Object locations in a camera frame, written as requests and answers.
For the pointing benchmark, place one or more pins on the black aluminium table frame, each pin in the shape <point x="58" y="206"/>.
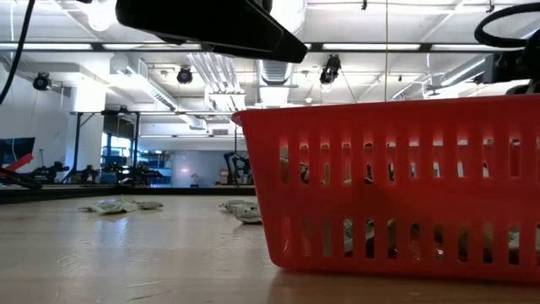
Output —
<point x="84" y="192"/>

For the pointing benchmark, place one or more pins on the silver air duct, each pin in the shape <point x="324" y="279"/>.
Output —
<point x="276" y="80"/>

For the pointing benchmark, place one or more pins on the red bar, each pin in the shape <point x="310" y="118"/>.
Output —
<point x="19" y="162"/>

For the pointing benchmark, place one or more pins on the red slotted plastic basket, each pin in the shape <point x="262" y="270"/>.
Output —
<point x="379" y="198"/>

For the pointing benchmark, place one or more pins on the white green sweetener packet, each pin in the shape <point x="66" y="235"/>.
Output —
<point x="348" y="238"/>
<point x="514" y="240"/>
<point x="107" y="206"/>
<point x="236" y="204"/>
<point x="249" y="215"/>
<point x="149" y="204"/>

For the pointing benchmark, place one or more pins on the dark monitor screen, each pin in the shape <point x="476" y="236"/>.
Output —
<point x="19" y="148"/>

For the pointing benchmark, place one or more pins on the black ceiling spotlight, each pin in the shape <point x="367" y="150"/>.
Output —
<point x="184" y="75"/>
<point x="42" y="81"/>
<point x="330" y="69"/>

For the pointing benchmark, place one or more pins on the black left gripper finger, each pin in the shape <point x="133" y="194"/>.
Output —
<point x="211" y="25"/>

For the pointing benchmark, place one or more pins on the black background rig frame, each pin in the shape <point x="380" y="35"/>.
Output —
<point x="77" y="143"/>

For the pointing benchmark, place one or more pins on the black background robot arm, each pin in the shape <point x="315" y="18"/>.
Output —
<point x="236" y="164"/>
<point x="50" y="171"/>

